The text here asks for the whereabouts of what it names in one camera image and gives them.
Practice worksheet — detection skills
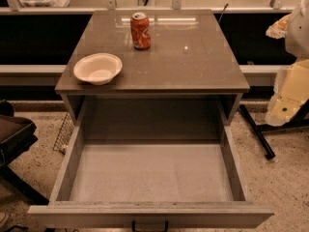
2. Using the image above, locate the grey top drawer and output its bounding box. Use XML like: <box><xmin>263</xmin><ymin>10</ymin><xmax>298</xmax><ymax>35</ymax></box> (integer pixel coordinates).
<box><xmin>27</xmin><ymin>97</ymin><xmax>275</xmax><ymax>230</ymax></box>

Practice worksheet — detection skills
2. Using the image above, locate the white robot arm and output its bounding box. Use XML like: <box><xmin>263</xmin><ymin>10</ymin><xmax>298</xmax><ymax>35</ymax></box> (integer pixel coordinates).
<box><xmin>265</xmin><ymin>0</ymin><xmax>309</xmax><ymax>127</ymax></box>

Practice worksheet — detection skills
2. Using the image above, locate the grey drawer cabinet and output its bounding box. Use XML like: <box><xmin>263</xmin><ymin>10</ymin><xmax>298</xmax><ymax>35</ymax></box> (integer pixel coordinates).
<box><xmin>56</xmin><ymin>9</ymin><xmax>249</xmax><ymax>120</ymax></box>

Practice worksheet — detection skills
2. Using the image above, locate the white paper bowl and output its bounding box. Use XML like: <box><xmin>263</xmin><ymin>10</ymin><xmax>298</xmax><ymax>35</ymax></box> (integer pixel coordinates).
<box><xmin>73</xmin><ymin>53</ymin><xmax>123</xmax><ymax>85</ymax></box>

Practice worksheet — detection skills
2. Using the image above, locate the orange soda can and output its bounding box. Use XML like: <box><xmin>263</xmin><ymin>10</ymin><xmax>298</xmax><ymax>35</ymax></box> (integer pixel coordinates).
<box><xmin>130</xmin><ymin>12</ymin><xmax>151</xmax><ymax>49</ymax></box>

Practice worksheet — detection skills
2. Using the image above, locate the black office chair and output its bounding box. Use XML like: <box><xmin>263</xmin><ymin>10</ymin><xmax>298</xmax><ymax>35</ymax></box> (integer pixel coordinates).
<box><xmin>0</xmin><ymin>100</ymin><xmax>49</xmax><ymax>205</ymax></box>

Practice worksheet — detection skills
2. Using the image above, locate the black table leg base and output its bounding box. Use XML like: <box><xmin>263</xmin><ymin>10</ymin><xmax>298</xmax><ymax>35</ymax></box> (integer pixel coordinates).
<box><xmin>239</xmin><ymin>100</ymin><xmax>309</xmax><ymax>160</ymax></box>

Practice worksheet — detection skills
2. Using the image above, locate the shoe tip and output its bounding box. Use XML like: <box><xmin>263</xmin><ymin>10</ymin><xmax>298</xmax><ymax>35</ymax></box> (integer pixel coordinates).
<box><xmin>0</xmin><ymin>212</ymin><xmax>9</xmax><ymax>228</ymax></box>

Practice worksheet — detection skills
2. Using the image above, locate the wire mesh basket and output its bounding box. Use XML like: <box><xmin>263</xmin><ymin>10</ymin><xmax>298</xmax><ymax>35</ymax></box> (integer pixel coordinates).
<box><xmin>53</xmin><ymin>114</ymin><xmax>74</xmax><ymax>155</ymax></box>

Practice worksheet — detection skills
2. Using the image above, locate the black drawer handle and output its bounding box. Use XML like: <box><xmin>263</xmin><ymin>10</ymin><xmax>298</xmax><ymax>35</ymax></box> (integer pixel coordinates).
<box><xmin>131</xmin><ymin>220</ymin><xmax>169</xmax><ymax>232</ymax></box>

